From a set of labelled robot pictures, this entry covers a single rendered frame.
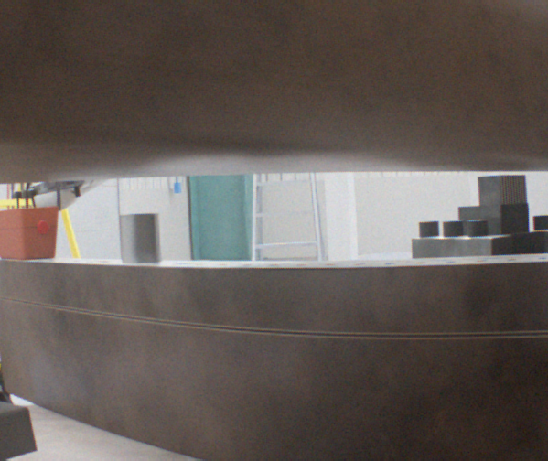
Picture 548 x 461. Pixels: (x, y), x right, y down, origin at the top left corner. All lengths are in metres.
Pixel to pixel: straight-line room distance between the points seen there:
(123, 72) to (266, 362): 0.73
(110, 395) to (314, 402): 0.58
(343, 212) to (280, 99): 3.73
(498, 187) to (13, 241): 1.27
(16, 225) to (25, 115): 1.42
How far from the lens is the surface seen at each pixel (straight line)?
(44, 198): 2.57
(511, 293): 1.22
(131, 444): 1.86
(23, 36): 0.81
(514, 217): 2.48
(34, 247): 2.22
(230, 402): 1.62
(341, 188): 4.87
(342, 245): 4.88
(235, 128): 1.08
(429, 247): 2.58
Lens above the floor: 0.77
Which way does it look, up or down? level
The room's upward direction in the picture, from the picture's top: 3 degrees counter-clockwise
